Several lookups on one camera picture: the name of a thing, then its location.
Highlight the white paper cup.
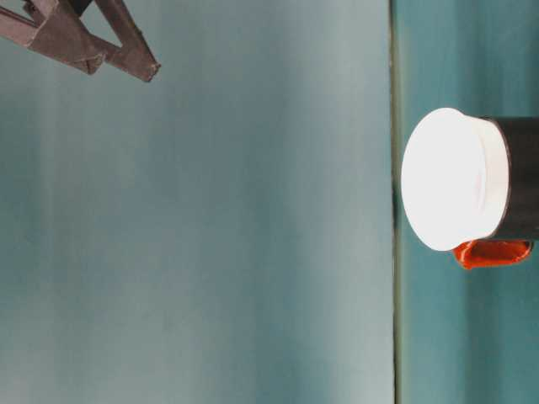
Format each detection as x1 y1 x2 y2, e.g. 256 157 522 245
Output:
400 107 513 253

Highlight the black cup holder red handle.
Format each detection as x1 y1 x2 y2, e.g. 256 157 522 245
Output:
452 116 539 271

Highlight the blue-green table cloth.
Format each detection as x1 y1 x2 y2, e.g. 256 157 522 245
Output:
389 0 539 404

